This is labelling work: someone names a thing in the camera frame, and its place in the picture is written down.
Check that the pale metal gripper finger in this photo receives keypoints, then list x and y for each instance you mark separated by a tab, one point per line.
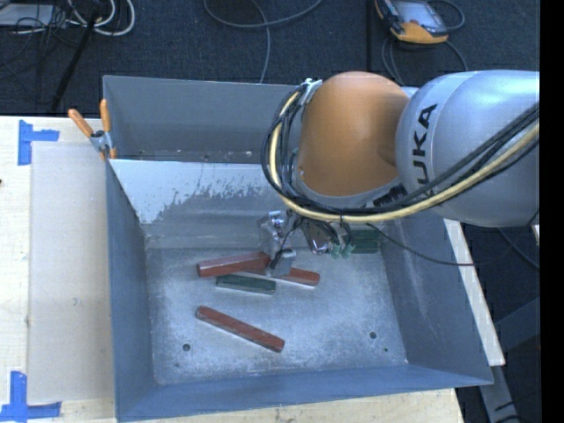
285	262
273	232

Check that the red-brown block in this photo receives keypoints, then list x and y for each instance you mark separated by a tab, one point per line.
240	328
306	276
229	264

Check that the dark green flat block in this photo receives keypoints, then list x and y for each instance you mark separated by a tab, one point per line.
368	240
247	284

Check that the grey metal bin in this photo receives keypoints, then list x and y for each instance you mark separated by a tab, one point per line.
308	324

